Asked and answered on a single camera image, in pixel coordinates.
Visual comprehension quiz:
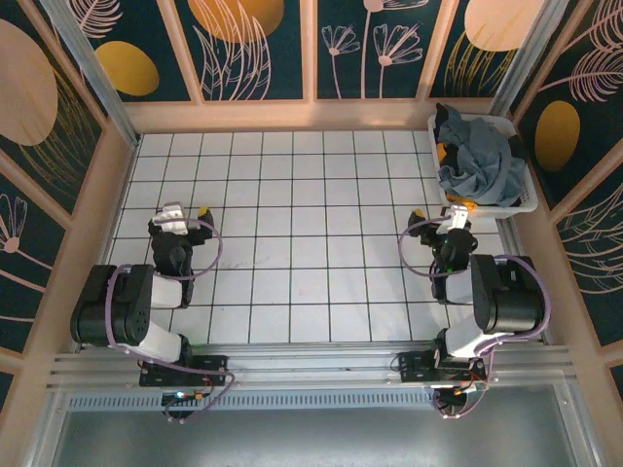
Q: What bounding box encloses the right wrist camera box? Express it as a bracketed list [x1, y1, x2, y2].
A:
[440, 203, 473, 233]

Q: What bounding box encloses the aluminium front rail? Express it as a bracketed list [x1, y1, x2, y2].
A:
[46, 343, 576, 391]

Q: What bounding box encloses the small circuit board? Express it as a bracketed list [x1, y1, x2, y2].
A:
[162, 388, 215, 408]
[431, 380, 489, 396]

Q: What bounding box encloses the right small circuit board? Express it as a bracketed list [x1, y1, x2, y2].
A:
[431, 380, 489, 396]

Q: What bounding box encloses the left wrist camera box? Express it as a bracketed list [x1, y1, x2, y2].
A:
[148, 202, 192, 237]

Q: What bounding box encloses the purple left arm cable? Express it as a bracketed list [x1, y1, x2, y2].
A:
[105, 217, 238, 424]

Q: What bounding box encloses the slotted grey cable duct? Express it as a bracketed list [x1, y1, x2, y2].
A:
[65, 391, 439, 413]

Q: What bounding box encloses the left small circuit board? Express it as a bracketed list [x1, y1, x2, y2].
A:
[162, 388, 215, 408]

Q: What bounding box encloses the yellow t-shirt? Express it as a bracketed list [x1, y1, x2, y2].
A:
[436, 141, 481, 208]

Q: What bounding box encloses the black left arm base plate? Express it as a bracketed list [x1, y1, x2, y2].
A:
[139, 354, 230, 388]

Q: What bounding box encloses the grey-blue t-shirt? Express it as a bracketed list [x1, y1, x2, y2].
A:
[434, 106, 530, 208]

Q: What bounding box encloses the grey metal panel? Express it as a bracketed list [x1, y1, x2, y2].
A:
[48, 383, 603, 467]

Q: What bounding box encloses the aluminium corner post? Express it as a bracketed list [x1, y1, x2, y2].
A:
[41, 0, 143, 148]
[490, 0, 578, 118]

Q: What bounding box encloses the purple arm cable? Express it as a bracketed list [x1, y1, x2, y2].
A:
[397, 218, 554, 420]
[105, 217, 238, 424]

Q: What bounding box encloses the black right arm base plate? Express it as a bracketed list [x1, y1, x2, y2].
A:
[391, 349, 488, 386]

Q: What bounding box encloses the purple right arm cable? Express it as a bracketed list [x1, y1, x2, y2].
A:
[397, 218, 554, 420]

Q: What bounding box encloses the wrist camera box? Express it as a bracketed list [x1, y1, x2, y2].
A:
[148, 202, 192, 237]
[440, 203, 473, 233]

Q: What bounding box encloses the white plastic laundry basket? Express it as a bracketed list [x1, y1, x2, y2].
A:
[426, 112, 539, 213]

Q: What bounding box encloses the black t-shirt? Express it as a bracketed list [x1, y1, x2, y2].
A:
[434, 102, 529, 169]

